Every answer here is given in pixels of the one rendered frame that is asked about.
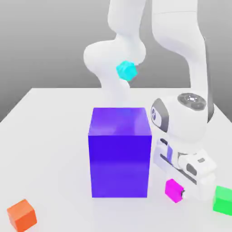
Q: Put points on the small magenta cube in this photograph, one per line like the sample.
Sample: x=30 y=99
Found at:
x=173 y=190

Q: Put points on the small cyan cube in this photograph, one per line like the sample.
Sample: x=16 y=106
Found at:
x=126 y=70

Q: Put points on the small orange cube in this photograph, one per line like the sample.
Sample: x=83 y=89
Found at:
x=21 y=215

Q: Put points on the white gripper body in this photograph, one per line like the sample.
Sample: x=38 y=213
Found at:
x=203 y=189

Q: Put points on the large purple box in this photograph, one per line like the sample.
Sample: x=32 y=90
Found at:
x=119 y=163

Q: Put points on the small green cube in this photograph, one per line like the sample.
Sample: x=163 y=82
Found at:
x=223 y=200

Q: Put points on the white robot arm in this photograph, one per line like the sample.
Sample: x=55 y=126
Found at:
x=183 y=125

